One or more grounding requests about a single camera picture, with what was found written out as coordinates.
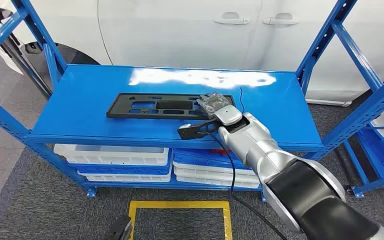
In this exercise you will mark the black plastic frame part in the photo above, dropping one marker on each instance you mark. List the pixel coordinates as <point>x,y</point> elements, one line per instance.
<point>117,107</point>

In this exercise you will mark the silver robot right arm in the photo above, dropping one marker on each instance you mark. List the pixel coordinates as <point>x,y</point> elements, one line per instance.
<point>255,142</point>

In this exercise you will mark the small red object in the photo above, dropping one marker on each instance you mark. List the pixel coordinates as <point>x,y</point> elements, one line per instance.
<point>220,152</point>

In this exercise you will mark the white car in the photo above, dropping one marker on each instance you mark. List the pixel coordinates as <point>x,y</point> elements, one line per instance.
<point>178,33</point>

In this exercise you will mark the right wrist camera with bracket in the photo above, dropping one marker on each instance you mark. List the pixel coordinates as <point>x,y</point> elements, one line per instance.
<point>192,132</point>

